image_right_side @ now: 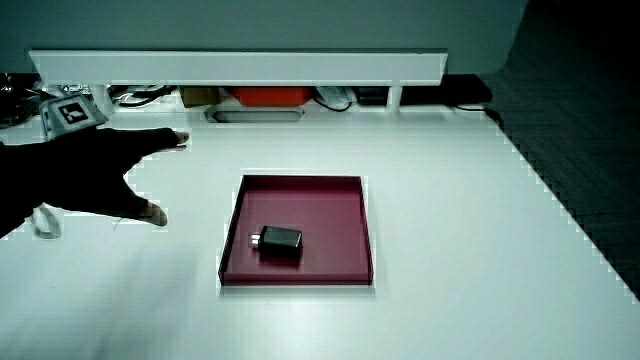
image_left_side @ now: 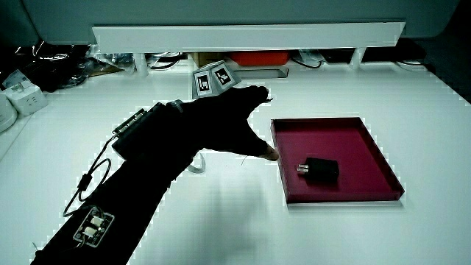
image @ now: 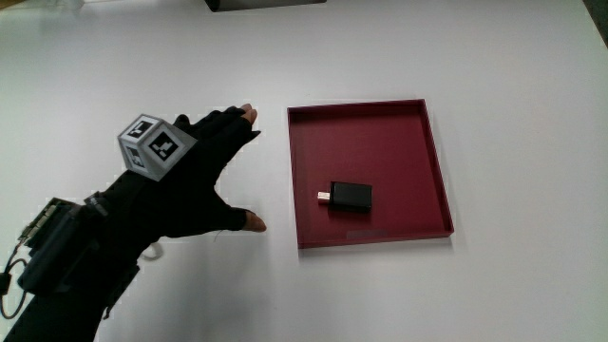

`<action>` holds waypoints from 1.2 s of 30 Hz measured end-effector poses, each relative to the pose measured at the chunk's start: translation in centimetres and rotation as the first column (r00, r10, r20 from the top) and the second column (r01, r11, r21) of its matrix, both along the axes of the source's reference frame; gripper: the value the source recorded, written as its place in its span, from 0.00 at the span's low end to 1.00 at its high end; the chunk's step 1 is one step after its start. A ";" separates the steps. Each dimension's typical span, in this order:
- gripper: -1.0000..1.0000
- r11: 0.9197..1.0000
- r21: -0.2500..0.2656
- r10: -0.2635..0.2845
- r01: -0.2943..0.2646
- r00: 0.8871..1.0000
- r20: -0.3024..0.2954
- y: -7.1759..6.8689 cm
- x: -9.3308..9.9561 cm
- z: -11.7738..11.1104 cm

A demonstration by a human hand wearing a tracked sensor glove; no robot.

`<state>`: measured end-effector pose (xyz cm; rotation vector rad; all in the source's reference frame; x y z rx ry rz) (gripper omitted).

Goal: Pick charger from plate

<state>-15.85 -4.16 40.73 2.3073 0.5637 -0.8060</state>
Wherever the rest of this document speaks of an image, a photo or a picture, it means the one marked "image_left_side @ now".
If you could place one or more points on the person's left hand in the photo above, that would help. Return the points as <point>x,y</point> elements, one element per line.
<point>221,121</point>

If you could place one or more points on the black charger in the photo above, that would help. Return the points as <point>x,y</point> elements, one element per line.
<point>322,169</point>

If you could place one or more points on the maroon square plate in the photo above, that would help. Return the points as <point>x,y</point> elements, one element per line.
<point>331,140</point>

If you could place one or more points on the person's left forearm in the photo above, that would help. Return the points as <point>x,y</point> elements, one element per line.
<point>121,206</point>

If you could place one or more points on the cardboard box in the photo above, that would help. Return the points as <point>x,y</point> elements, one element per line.
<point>206,59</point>

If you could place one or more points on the orange box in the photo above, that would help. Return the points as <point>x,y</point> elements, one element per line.
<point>259,58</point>

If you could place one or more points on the black wrist sensor module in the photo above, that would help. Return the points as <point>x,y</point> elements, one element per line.
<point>143,140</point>

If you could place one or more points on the white desk shelf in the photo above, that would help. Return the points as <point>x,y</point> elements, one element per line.
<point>243,37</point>

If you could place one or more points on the grey partition panel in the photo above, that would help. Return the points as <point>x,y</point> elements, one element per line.
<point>235,11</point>

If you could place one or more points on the clear plastic bag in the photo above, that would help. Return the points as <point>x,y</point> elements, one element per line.
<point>114,59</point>
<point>311,55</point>

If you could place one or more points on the small circuit board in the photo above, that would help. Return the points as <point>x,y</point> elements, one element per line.
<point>93,226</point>

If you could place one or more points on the black bag pile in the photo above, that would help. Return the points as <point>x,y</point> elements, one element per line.
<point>48,70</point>

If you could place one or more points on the white power adapter cube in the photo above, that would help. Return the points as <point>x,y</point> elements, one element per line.
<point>27,98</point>

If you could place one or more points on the white round device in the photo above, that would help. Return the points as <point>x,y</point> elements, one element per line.
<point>5,114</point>

